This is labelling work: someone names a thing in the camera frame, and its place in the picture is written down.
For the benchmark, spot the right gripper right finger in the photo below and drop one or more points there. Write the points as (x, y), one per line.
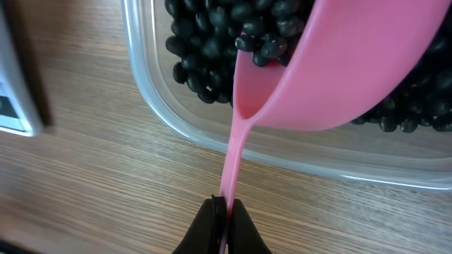
(243, 236)

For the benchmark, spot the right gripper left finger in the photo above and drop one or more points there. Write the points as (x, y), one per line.
(206, 230)

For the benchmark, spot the black beans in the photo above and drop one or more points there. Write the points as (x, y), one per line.
(208, 35)

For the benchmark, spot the pink plastic measuring scoop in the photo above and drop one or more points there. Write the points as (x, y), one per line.
(352, 53)

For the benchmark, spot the white digital kitchen scale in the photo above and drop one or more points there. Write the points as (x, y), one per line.
(19, 115)

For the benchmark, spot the clear plastic food container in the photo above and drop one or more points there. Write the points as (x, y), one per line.
(421, 159)

